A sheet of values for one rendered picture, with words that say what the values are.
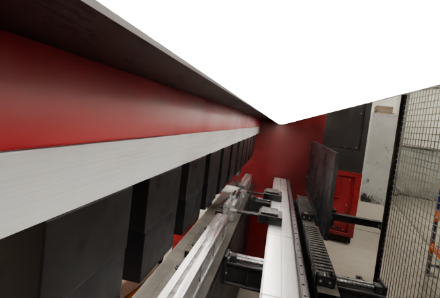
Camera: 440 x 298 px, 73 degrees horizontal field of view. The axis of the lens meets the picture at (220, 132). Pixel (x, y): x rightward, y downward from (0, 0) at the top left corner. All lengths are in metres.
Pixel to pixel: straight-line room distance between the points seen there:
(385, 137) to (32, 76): 7.10
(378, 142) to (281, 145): 4.67
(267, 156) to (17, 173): 2.55
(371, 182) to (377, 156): 0.57
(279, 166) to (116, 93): 2.45
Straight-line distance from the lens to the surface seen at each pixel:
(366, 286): 1.42
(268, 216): 1.42
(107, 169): 0.35
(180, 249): 1.34
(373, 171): 7.24
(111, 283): 0.43
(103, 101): 0.33
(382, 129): 7.21
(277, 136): 2.71
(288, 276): 1.03
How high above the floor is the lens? 1.44
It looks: 3 degrees down
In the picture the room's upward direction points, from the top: 7 degrees clockwise
